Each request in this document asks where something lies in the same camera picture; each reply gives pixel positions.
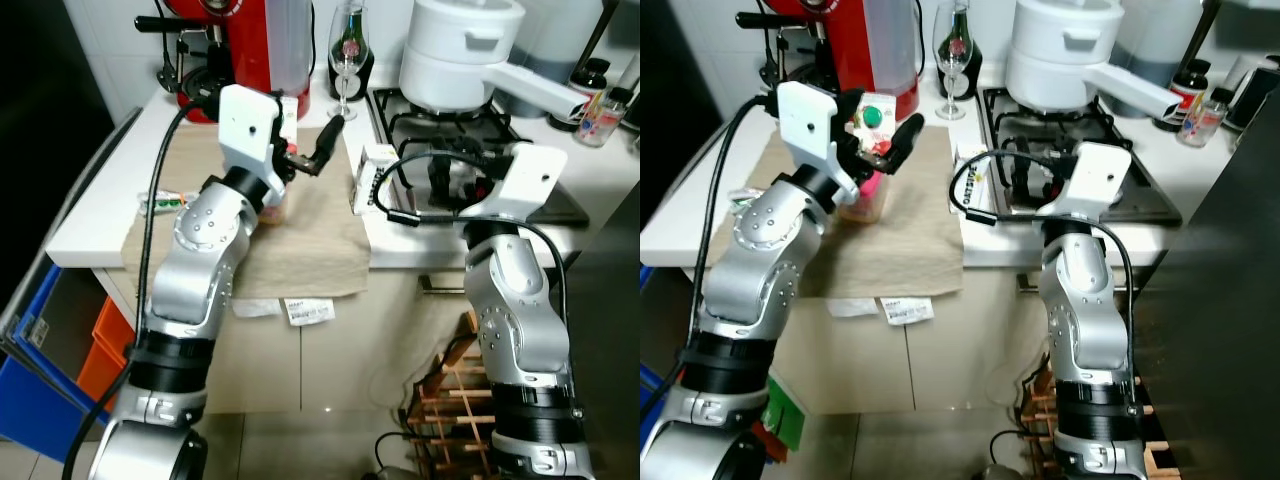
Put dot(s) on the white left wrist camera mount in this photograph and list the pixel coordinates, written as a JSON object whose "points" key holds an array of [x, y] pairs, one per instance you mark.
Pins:
{"points": [[245, 125], [805, 125]]}

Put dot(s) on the white paper label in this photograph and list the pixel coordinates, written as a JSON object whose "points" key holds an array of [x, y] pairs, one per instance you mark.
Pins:
{"points": [[852, 307], [258, 308], [310, 311], [907, 310]]}

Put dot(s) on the grey translucent plastic jug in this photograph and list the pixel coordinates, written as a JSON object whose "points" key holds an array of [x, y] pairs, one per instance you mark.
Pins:
{"points": [[1155, 40], [555, 40]]}

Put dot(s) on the white lidded pot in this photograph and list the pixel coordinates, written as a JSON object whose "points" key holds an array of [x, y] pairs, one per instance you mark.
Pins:
{"points": [[460, 25], [1065, 25]]}

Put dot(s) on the red coffee machine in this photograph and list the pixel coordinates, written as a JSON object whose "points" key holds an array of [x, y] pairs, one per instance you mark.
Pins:
{"points": [[245, 45], [860, 45]]}

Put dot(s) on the steel gas hob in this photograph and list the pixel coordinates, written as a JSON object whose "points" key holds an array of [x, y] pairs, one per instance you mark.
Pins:
{"points": [[1150, 190], [540, 190]]}

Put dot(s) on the wooden wine rack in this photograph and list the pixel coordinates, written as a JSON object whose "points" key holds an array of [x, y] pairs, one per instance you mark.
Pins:
{"points": [[450, 400], [1038, 410]]}

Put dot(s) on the small green white sachet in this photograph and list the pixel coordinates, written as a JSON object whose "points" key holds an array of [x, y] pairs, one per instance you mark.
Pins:
{"points": [[162, 203], [750, 199]]}

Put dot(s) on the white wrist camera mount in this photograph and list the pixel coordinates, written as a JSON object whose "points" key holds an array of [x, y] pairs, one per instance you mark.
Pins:
{"points": [[1095, 180], [530, 180], [245, 125], [805, 125]]}

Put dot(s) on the cream kitchen cabinet run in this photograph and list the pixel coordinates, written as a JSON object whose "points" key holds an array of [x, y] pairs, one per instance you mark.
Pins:
{"points": [[330, 370], [930, 370]]}

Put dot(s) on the orange plastic crate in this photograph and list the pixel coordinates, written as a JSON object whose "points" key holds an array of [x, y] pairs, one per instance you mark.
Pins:
{"points": [[105, 350], [765, 440]]}

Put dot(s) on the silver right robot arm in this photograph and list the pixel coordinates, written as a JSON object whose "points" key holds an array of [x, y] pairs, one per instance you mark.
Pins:
{"points": [[520, 320], [1085, 320]]}

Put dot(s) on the beige counter cloth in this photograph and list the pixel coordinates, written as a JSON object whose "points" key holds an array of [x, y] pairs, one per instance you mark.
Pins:
{"points": [[310, 250], [900, 250]]}

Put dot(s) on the clear wine glass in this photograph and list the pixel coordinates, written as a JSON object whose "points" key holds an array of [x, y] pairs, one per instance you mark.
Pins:
{"points": [[348, 50], [952, 45]]}

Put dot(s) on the green plastic crate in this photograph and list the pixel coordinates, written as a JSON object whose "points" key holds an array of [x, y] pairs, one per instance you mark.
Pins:
{"points": [[785, 415]]}

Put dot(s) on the small white printed carton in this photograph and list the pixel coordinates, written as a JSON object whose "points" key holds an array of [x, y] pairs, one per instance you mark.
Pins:
{"points": [[372, 180], [972, 180]]}

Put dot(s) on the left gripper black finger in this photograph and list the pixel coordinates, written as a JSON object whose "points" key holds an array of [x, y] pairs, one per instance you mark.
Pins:
{"points": [[905, 145], [325, 145], [850, 108]]}

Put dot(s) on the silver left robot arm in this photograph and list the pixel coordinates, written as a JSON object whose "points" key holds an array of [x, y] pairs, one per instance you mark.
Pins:
{"points": [[200, 260], [760, 260]]}

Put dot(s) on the dark sauce bottle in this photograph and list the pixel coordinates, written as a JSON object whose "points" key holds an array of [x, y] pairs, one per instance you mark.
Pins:
{"points": [[592, 72], [1190, 75]]}

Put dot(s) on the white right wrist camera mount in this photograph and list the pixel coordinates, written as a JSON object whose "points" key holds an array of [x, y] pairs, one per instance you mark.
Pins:
{"points": [[530, 180], [1095, 180]]}

